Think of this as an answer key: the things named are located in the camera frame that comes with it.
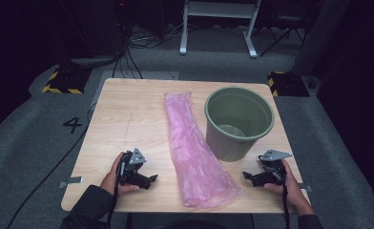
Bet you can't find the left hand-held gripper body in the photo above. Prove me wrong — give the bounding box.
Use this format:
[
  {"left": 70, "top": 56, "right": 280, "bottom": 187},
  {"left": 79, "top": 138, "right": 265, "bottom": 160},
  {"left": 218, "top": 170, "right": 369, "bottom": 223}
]
[{"left": 116, "top": 147, "right": 151, "bottom": 187}]

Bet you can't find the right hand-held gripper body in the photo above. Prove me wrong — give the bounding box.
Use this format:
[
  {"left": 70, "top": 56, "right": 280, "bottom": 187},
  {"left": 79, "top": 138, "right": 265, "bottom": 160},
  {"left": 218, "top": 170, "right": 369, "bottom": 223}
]
[{"left": 258, "top": 149, "right": 293, "bottom": 187}]

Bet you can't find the green plastic bin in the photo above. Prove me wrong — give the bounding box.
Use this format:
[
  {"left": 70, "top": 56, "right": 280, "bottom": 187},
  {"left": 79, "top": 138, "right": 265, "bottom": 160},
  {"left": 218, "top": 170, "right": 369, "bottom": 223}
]
[{"left": 204, "top": 86, "right": 276, "bottom": 163}]

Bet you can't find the pink plastic bag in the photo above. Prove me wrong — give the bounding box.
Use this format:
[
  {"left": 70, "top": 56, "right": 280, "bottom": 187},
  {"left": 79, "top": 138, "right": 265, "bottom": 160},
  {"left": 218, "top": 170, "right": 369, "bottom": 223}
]
[{"left": 163, "top": 91, "right": 244, "bottom": 209}]

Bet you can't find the person's left hand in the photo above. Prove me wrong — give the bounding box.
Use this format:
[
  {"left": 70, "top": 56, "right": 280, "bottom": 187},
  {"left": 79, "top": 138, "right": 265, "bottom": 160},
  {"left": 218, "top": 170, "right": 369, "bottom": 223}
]
[{"left": 99, "top": 152, "right": 141, "bottom": 197}]

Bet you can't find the person's right hand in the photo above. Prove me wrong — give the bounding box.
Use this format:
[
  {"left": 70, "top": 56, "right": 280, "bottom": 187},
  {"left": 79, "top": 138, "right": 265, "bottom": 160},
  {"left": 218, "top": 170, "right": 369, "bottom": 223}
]
[{"left": 263, "top": 159, "right": 315, "bottom": 217}]

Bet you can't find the grey tape strip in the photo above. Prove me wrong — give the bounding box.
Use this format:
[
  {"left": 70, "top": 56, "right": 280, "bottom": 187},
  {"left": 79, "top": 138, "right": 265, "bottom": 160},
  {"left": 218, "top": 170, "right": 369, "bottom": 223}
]
[
  {"left": 58, "top": 176, "right": 85, "bottom": 189},
  {"left": 298, "top": 182, "right": 313, "bottom": 194}
]

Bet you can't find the yellow-black striped stand base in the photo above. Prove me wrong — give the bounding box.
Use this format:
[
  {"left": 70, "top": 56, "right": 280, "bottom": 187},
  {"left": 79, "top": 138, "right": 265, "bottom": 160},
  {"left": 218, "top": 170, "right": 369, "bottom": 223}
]
[
  {"left": 41, "top": 65, "right": 93, "bottom": 95},
  {"left": 267, "top": 71, "right": 311, "bottom": 98}
]

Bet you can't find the black tripod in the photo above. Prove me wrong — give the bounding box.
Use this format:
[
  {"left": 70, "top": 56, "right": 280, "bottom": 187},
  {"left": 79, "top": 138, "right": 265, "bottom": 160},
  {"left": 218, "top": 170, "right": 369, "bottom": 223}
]
[{"left": 259, "top": 10, "right": 307, "bottom": 58}]

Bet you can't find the grey padded pole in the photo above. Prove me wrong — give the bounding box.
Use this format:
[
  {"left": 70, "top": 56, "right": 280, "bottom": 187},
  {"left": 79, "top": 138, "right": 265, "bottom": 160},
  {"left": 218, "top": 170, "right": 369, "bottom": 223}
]
[{"left": 290, "top": 0, "right": 351, "bottom": 77}]

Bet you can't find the white metal stand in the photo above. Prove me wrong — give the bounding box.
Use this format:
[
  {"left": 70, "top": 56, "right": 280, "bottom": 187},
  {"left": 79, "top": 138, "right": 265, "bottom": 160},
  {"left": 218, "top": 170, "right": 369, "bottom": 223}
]
[{"left": 178, "top": 0, "right": 262, "bottom": 59}]

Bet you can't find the left hand-held gripper cable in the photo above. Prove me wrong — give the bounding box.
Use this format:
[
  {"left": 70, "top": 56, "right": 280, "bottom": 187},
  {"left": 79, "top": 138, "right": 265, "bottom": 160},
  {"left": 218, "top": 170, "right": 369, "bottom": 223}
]
[{"left": 106, "top": 160, "right": 126, "bottom": 229}]

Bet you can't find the hand-held gripper cable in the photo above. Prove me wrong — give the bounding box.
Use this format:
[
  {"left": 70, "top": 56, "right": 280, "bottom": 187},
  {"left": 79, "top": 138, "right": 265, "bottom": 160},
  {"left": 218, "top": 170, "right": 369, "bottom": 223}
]
[
  {"left": 106, "top": 160, "right": 126, "bottom": 229},
  {"left": 280, "top": 171, "right": 292, "bottom": 229}
]

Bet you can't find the right hand-held gripper cable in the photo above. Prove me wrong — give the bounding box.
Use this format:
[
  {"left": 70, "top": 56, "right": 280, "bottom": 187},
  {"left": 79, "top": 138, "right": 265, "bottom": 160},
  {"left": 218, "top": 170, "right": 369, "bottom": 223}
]
[{"left": 280, "top": 171, "right": 292, "bottom": 229}]

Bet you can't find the black floor cable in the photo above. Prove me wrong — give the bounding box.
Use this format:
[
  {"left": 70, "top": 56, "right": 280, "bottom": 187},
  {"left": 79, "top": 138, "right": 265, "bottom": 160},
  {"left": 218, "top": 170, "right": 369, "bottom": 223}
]
[{"left": 5, "top": 101, "right": 97, "bottom": 229}]

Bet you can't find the bundle of black cables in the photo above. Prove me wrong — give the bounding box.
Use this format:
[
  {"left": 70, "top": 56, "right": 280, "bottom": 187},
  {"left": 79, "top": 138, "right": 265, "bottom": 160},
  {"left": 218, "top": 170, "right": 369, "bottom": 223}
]
[{"left": 111, "top": 0, "right": 184, "bottom": 80}]

